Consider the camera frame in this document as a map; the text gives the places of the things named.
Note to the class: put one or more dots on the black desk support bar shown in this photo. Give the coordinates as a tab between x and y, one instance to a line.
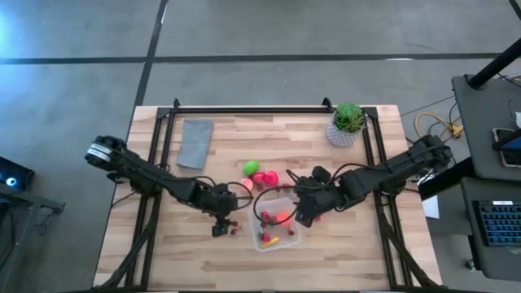
445	179

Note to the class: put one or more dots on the black device with blue light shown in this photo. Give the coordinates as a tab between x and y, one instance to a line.
14	173

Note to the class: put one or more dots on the pink orange toy peach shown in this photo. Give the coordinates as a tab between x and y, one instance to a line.
246	184

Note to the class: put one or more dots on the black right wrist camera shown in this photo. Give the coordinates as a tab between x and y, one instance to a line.
321	173

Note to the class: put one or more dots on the black metal stand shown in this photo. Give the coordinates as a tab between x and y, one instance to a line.
40	203

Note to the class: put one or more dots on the orange toy tangerine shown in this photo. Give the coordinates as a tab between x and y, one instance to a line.
283	218

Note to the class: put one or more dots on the grey keyboard desk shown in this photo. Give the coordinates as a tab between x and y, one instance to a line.
488	260

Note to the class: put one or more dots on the green toy fruit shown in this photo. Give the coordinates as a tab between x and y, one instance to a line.
251	167

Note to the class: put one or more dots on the clear plastic tupperware container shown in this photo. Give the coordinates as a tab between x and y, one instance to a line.
285	244

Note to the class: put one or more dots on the red toy bell pepper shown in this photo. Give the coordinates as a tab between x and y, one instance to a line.
271	177

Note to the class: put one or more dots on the black round pole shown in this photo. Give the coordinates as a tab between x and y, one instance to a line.
494	65

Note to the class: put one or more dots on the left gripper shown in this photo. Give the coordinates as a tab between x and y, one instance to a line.
220	201

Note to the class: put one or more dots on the black aluminium rig frame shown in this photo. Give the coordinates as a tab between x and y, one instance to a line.
252	110

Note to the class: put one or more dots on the succulent in patterned white pot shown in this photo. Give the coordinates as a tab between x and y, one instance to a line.
346	122

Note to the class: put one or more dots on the backlit black keyboard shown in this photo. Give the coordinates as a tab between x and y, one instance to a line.
500	223

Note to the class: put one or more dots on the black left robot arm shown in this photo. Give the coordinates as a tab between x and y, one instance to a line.
142	173

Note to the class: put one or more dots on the smartphone with dark screen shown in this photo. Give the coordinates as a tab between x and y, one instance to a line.
506	146

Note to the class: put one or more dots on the white paper sheet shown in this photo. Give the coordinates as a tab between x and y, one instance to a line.
431	207

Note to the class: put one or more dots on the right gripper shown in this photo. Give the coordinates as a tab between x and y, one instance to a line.
317	197

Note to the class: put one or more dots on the yellow toy banana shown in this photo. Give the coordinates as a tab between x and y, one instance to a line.
270	242

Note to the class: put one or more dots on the grey folded cloth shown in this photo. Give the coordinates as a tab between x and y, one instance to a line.
195	142

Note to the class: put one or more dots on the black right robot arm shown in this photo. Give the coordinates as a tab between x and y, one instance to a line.
386	169

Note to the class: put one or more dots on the grey side desk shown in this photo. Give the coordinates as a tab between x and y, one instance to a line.
484	122

